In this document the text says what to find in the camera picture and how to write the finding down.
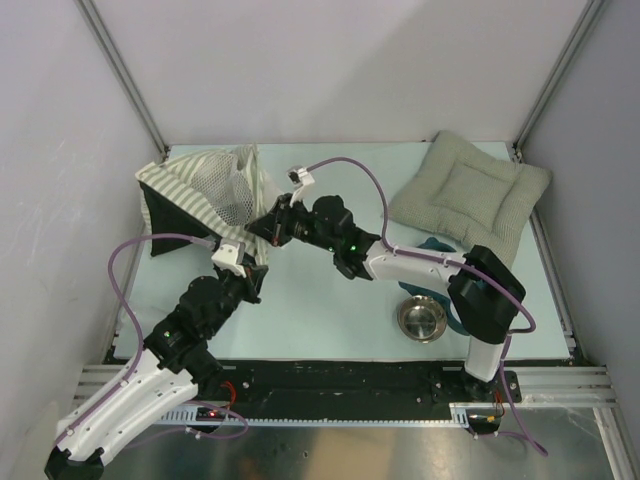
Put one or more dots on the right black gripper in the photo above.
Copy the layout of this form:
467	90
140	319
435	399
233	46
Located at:
275	226

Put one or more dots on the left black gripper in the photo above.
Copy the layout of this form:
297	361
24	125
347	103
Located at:
253	282

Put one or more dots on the striped green white pet tent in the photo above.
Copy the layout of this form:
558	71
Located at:
215	192

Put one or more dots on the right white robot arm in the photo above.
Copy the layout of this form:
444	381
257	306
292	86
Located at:
484	293

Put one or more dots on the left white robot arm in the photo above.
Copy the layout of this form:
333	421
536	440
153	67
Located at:
173	366

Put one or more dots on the teal double bowl stand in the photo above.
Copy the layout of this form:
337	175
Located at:
432	243

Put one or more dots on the stainless steel bowl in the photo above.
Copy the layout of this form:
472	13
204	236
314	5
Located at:
421	318

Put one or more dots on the green checked cushion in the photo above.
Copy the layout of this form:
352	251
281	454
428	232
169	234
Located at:
470	196

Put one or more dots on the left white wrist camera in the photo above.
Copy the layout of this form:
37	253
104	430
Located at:
229	257

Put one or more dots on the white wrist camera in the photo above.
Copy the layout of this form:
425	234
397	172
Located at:
229	257
302	181

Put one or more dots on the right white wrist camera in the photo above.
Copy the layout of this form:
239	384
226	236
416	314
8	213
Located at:
302	181

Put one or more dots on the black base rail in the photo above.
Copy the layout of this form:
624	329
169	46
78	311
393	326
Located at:
351	390

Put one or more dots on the white slotted cable duct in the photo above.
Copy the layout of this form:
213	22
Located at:
190	415

